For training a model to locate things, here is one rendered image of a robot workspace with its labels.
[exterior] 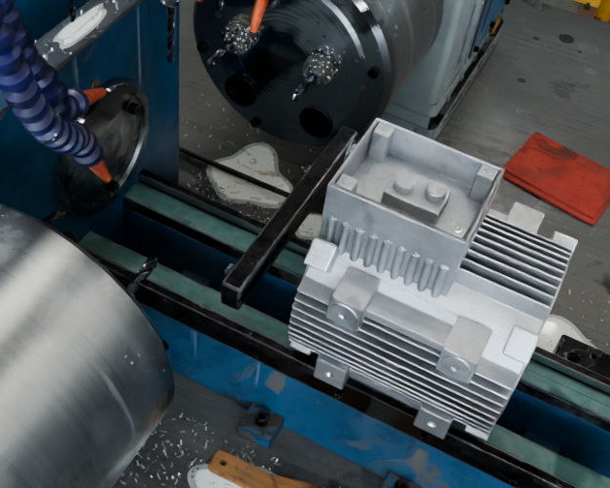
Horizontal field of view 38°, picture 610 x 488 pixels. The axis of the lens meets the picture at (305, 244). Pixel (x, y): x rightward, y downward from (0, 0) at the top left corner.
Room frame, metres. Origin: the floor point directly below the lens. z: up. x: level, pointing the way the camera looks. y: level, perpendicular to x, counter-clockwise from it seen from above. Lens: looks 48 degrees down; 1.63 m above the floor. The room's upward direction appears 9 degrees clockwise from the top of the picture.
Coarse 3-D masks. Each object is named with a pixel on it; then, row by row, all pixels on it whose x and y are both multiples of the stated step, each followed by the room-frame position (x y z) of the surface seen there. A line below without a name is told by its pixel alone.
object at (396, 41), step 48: (240, 0) 0.83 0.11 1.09; (288, 0) 0.81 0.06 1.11; (336, 0) 0.79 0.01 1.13; (384, 0) 0.81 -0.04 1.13; (432, 0) 0.90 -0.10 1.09; (240, 48) 0.79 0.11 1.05; (288, 48) 0.80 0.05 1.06; (336, 48) 0.79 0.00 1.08; (384, 48) 0.78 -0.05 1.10; (240, 96) 0.82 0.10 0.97; (288, 96) 0.80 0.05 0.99; (336, 96) 0.78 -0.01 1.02; (384, 96) 0.77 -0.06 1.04
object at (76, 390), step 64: (0, 256) 0.37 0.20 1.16; (64, 256) 0.38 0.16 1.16; (0, 320) 0.32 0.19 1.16; (64, 320) 0.34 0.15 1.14; (128, 320) 0.36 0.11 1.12; (0, 384) 0.28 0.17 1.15; (64, 384) 0.30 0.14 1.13; (128, 384) 0.33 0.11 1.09; (0, 448) 0.25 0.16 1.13; (64, 448) 0.27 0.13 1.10; (128, 448) 0.30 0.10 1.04
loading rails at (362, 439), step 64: (128, 192) 0.68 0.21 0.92; (192, 192) 0.69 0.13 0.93; (128, 256) 0.59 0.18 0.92; (192, 256) 0.64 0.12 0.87; (192, 320) 0.52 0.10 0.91; (256, 320) 0.53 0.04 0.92; (256, 384) 0.50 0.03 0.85; (320, 384) 0.48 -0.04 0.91; (576, 384) 0.52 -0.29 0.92; (384, 448) 0.45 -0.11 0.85; (448, 448) 0.43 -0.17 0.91; (512, 448) 0.43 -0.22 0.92; (576, 448) 0.49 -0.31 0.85
